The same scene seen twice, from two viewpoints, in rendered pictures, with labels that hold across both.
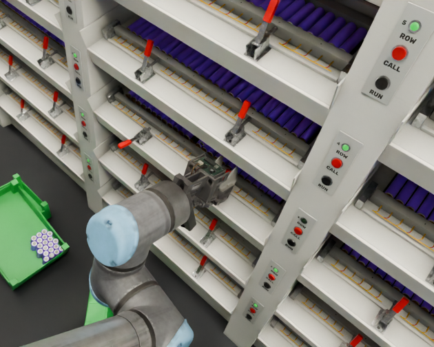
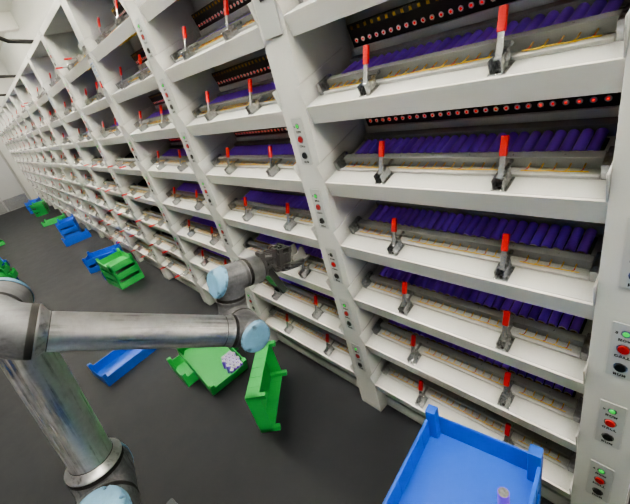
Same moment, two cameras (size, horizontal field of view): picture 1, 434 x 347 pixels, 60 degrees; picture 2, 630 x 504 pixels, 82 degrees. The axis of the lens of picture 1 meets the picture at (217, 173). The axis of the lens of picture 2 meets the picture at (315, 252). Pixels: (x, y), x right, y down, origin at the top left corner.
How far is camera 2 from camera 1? 0.70 m
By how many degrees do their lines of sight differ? 27
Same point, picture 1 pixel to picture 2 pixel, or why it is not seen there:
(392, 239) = (371, 241)
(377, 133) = (318, 180)
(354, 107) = (306, 173)
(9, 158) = not seen: hidden behind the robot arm
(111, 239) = (214, 279)
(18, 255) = (216, 373)
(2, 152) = not seen: hidden behind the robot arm
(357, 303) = (390, 303)
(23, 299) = (219, 400)
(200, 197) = (277, 265)
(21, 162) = not seen: hidden behind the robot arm
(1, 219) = (204, 352)
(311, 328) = (391, 348)
